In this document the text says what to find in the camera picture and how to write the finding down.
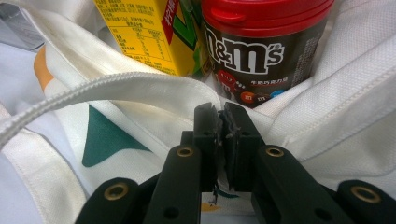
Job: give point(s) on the brown candy jar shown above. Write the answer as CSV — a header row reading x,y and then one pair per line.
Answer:
x,y
264,56

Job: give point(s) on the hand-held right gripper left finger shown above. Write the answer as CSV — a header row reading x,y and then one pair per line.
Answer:
x,y
207,149

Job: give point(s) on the white tote bag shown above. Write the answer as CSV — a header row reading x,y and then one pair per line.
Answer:
x,y
342,93

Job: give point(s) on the yellow drink carton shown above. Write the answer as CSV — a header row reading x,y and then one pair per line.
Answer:
x,y
140,31

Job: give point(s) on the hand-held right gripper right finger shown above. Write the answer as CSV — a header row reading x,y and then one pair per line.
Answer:
x,y
241,149

